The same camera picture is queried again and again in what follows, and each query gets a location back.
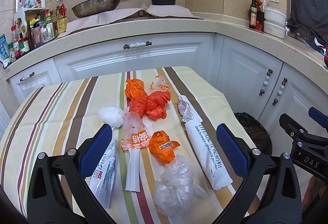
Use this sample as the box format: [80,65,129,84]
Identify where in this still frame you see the white milk powder pouch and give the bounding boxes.
[178,95,233,191]

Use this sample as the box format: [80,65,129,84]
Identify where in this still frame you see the white PICC packet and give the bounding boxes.
[89,139,117,209]

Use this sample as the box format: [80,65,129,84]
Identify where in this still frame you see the white plastic bag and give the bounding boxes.
[98,106,124,128]

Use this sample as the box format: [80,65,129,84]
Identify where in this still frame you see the clear bag orange label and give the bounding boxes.
[121,107,151,151]

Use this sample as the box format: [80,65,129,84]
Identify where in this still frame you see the orange bag with sticker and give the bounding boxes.
[148,131,180,165]

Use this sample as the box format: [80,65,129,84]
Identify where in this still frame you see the clear plastic bag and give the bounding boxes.
[153,154,208,217]

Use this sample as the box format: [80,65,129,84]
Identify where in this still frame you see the red knotted plastic bag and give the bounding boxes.
[129,91,171,121]

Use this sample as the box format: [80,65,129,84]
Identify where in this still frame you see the orange bag with black print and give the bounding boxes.
[124,78,146,99]

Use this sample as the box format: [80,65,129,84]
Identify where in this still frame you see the clear bag orange print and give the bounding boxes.
[148,74,170,93]

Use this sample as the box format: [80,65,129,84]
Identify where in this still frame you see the silver foil wrapper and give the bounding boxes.
[177,99,194,123]

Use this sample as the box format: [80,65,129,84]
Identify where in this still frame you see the black lined trash bin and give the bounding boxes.
[234,112,272,155]

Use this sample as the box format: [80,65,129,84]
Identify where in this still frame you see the right hand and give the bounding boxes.
[302,176,327,209]

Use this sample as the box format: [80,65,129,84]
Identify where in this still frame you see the striped tablecloth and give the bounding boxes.
[1,66,254,223]

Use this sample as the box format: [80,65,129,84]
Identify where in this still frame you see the white stacked bowls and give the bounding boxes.
[263,7,287,39]

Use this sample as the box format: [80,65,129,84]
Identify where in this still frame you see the red sauce bottle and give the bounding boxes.
[255,0,265,31]

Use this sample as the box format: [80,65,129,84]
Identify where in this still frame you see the dark oil bottle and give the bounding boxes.
[249,0,257,29]

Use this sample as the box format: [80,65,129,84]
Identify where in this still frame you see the blue snack packet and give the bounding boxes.
[0,34,11,69]

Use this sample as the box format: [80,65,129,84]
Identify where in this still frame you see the red lid jar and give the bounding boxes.
[18,37,30,56]

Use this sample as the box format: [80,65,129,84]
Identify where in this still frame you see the cooking oil bottle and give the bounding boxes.
[55,0,67,34]

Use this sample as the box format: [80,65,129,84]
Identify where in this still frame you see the white condiment rack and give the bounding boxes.
[11,7,48,47]

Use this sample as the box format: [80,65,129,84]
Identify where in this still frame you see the steel wok pan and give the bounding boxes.
[72,0,120,18]

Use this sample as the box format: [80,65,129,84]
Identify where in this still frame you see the pink stove cover cloth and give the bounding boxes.
[59,5,201,38]

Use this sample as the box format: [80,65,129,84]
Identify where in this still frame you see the cabinet handle right door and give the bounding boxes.
[272,78,288,106]

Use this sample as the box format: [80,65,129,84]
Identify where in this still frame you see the cabinet handle door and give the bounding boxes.
[272,78,288,106]
[259,69,273,96]

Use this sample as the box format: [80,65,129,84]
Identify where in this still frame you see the cabinet handle left door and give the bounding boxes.
[259,69,273,96]

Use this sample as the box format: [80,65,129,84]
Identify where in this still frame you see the drawer handle left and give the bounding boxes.
[19,72,35,82]

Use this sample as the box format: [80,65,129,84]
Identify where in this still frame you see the drawer handle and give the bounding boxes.
[19,72,35,82]
[123,41,152,50]

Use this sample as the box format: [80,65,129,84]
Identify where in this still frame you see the drawer handle centre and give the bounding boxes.
[123,41,152,50]

